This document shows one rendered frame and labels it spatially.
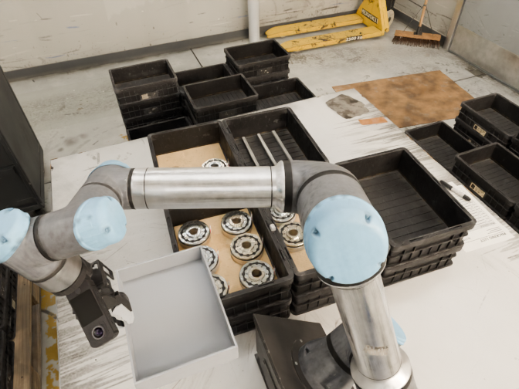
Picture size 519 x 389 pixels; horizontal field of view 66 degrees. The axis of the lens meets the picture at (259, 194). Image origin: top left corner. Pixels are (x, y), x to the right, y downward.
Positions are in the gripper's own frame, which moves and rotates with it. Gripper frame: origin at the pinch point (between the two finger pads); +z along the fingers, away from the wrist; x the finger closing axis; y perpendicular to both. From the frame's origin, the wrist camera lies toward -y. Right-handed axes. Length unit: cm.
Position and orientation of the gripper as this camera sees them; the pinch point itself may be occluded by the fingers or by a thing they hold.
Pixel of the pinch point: (126, 324)
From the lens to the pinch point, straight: 91.1
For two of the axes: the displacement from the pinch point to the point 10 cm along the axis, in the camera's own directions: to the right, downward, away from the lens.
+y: -4.3, -6.3, 6.5
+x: -8.6, 5.0, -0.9
